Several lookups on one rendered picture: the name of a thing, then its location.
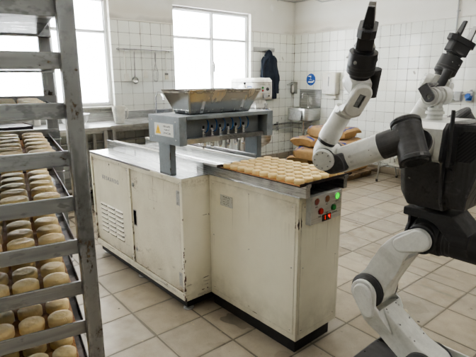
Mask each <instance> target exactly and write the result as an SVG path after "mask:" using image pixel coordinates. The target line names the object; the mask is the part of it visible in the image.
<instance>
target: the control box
mask: <svg viewBox="0 0 476 357"><path fill-rule="evenodd" d="M341 191H342V189H340V188H334V189H331V190H328V191H324V192H321V193H317V194H314V195H311V196H310V198H308V199H306V223H305V224H306V225H309V226H312V225H315V224H317V223H320V222H324V221H325V220H329V219H332V218H334V217H337V216H340V215H341ZM337 193H339V198H338V199H336V194H337ZM327 196H329V201H328V202H326V197H327ZM316 199H319V204H318V205H315V201H316ZM333 204H335V205H336V209H335V210H332V205H333ZM320 208H323V209H324V212H323V214H321V215H320V214H319V209H320ZM329 213H330V218H329V219H328V217H329V216H328V215H329ZM324 215H326V219H325V220H324Z"/></svg>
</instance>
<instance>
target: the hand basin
mask: <svg viewBox="0 0 476 357"><path fill-rule="evenodd" d="M340 77H341V72H323V73H322V90H321V89H300V107H293V108H288V120H299V121H302V135H304V131H305V130H306V131H305V135H308V134H307V129H306V127H305V121H313V120H320V115H321V105H322V94H325V97H324V98H335V97H336V95H337V94H339V92H340ZM290 93H291V94H297V93H298V83H297V82H291V85H290ZM310 125H312V122H311V124H310Z"/></svg>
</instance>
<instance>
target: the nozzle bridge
mask: <svg viewBox="0 0 476 357"><path fill-rule="evenodd" d="M237 116H239V117H240V118H241V122H244V124H245V127H246V126H247V123H248V120H247V117H248V119H249V125H248V127H247V128H245V132H242V124H241V127H240V129H238V130H237V134H234V125H233V128H232V119H231V117H232V118H233V121H234V123H237V127H238V128H239V126H240V119H239V117H237ZM246 116H247V117H246ZM148 118H149V140H150V141H154V142H158V143H159V165H160V173H163V174H167V175H170V176H174V175H176V146H178V147H183V146H187V145H191V144H198V143H204V142H214V141H220V140H231V139H237V138H243V137H245V152H248V153H252V154H256V158H257V157H261V136H262V135H272V134H273V111H272V110H261V109H249V110H246V111H235V112H225V113H206V114H195V115H186V114H179V113H175V112H170V113H149V114H148ZM214 118H215V119H216V120H217V129H216V121H215V119H214ZM223 118H224V119H225V122H224V119H223ZM206 119H207V120H208V122H209V128H208V122H207V120H206ZM227 123H229V128H230V129H231V128H232V129H231V130H230V131H229V135H227ZM219 124H221V127H222V130H223V129H224V126H225V129H224V130H223V131H222V135H218V134H219V133H218V128H219ZM203 125H204V126H205V131H207V129H208V131H207V132H206V134H205V137H202V126H203ZM210 125H213V129H214V130H215V129H216V131H214V136H212V137H211V136H210V128H211V126H210Z"/></svg>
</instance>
